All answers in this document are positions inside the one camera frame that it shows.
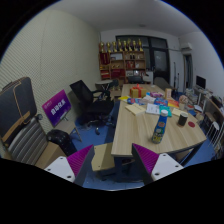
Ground small round white table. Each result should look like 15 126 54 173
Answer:
94 79 114 91

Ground pink wrapped pack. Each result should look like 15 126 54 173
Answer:
146 91 164 99

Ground pink flowers in white pot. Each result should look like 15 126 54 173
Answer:
178 94 189 111

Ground blue and red book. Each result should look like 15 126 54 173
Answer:
126 97 144 105

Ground purple sign board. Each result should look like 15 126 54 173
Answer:
41 89 73 128

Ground white paper sheet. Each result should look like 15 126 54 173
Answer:
141 95 157 104

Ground yellow gift box red ribbon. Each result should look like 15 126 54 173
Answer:
129 83 148 99

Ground small tan upright box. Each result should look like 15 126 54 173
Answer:
164 87 173 100

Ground orange book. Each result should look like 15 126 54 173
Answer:
167 99 181 109

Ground cluttered wooden side desk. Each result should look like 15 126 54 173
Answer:
191 84 224 134

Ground grey padded chair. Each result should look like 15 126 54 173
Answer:
153 77 174 91

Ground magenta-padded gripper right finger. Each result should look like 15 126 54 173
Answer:
131 143 184 185

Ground white wall air conditioner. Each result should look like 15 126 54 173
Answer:
179 42 194 53

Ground light wooden stool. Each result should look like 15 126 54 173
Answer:
91 143 116 173

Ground white booklet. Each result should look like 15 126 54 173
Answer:
145 102 162 116

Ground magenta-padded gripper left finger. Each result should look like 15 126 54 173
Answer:
44 143 96 187

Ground brown cardboard box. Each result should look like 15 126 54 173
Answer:
34 141 66 169

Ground black computer monitor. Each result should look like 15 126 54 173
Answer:
195 75 208 90

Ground black office chair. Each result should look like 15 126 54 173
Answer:
69 79 116 126

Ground black framed glass door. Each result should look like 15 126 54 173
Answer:
115 34 170 84

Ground blue cover book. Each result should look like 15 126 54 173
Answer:
153 97 169 107

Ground black waste bin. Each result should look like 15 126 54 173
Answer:
45 129 78 158

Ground blue drink bottle white cap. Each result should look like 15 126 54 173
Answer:
151 109 169 145

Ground wooden shelf unit with trophies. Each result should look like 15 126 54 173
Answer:
97 38 148 81

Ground black case tan trim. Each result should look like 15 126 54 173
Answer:
0 76 38 143

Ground black mug white inside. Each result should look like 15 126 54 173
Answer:
177 111 189 128

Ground white round stool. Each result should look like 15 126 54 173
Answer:
206 120 221 141

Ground grey striped chair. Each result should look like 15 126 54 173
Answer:
6 114 49 166

